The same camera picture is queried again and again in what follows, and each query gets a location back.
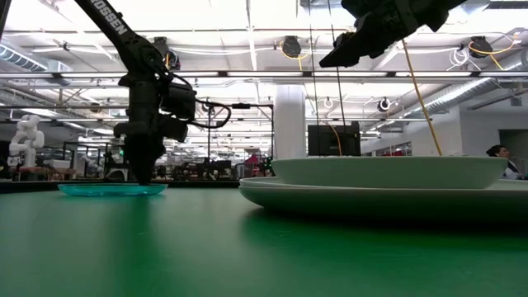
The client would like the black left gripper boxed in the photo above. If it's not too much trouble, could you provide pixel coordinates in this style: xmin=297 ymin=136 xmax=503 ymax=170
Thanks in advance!
xmin=113 ymin=88 xmax=189 ymax=185

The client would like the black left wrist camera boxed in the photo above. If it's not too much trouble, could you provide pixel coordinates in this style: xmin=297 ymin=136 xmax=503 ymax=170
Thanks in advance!
xmin=160 ymin=82 xmax=197 ymax=121

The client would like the wooden workbench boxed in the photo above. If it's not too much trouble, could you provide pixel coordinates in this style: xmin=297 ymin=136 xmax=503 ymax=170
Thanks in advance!
xmin=7 ymin=164 xmax=78 ymax=182

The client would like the black monitor screen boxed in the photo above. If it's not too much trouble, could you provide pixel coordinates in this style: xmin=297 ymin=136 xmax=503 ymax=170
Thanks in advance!
xmin=307 ymin=123 xmax=362 ymax=158

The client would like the pale green deep plate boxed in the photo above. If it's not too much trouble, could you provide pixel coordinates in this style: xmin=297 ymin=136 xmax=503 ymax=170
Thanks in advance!
xmin=271 ymin=155 xmax=509 ymax=190

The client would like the long ceiling light bar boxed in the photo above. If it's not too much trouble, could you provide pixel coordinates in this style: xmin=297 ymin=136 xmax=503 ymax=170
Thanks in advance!
xmin=0 ymin=70 xmax=528 ymax=79

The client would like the person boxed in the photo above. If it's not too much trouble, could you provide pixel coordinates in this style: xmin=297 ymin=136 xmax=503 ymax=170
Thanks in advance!
xmin=485 ymin=144 xmax=527 ymax=181

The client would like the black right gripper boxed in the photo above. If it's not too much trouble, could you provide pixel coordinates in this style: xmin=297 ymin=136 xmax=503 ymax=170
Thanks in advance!
xmin=319 ymin=0 xmax=417 ymax=67

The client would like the black hanging cable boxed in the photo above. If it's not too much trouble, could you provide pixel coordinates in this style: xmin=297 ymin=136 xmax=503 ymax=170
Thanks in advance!
xmin=328 ymin=0 xmax=347 ymax=125

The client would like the yellow hanging cable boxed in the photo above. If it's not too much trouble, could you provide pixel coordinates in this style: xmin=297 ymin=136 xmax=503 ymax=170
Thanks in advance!
xmin=400 ymin=39 xmax=444 ymax=157

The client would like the black ceiling cable reel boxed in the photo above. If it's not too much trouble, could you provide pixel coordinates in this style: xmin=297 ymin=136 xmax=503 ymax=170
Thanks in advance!
xmin=469 ymin=35 xmax=495 ymax=59
xmin=152 ymin=35 xmax=182 ymax=71
xmin=280 ymin=35 xmax=303 ymax=59

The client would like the silver ceiling air duct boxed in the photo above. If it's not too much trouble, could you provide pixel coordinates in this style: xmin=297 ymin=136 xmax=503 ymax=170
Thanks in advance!
xmin=0 ymin=43 xmax=73 ymax=86
xmin=412 ymin=51 xmax=528 ymax=120

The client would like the white building column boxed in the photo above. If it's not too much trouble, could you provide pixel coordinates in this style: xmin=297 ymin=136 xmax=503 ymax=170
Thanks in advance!
xmin=274 ymin=84 xmax=307 ymax=160

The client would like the black rig frame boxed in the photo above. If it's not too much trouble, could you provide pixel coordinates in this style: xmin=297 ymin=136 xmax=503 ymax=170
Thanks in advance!
xmin=207 ymin=102 xmax=276 ymax=166

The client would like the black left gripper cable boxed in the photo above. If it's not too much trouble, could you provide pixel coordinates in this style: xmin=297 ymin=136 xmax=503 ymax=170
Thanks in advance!
xmin=181 ymin=97 xmax=233 ymax=130

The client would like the green table mat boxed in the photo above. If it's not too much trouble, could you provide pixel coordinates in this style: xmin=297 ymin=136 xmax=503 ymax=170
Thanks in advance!
xmin=0 ymin=181 xmax=528 ymax=297

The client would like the blue translucent plastic plate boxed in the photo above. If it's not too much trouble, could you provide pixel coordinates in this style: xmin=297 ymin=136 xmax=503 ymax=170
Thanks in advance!
xmin=57 ymin=182 xmax=169 ymax=198

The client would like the white humanoid robot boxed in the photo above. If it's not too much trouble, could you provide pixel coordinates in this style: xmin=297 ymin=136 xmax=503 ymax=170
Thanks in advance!
xmin=7 ymin=114 xmax=45 ymax=168

